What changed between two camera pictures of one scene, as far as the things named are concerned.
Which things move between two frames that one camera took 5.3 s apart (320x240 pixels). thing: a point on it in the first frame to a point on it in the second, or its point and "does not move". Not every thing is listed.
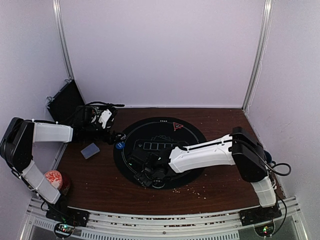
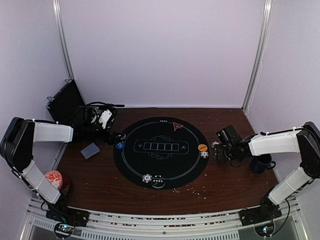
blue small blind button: x=120 y=145 does not move
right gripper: x=144 y=182 to x=218 y=153
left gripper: x=110 y=140 does not move
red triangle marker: x=176 y=126 does not move
